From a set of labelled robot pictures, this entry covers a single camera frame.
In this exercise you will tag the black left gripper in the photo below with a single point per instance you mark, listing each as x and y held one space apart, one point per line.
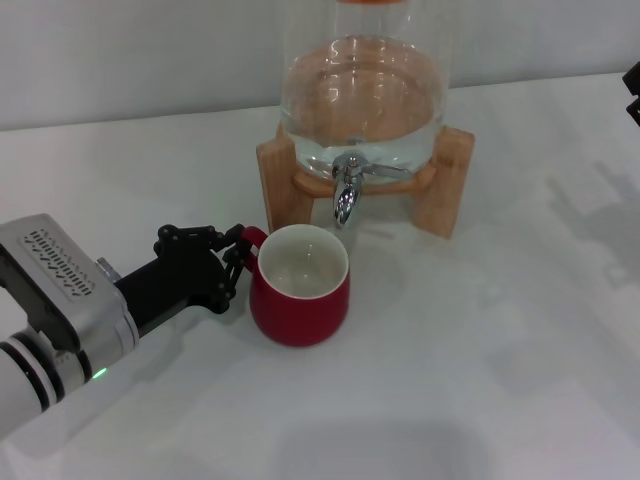
175 285

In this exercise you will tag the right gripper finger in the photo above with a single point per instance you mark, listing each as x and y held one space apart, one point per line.
634 77

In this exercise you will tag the red cup white inside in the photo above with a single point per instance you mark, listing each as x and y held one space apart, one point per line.
300 320

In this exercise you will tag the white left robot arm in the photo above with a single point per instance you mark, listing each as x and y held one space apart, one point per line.
20 380

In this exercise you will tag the chrome faucet tap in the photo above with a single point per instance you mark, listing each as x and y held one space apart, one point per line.
345 200

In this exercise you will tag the wooden dispenser stand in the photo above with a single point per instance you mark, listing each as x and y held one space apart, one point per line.
280 180

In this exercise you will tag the clear glass water dispenser jar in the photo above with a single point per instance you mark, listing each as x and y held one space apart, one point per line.
360 100

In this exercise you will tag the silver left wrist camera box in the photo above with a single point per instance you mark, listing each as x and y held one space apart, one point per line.
50 265

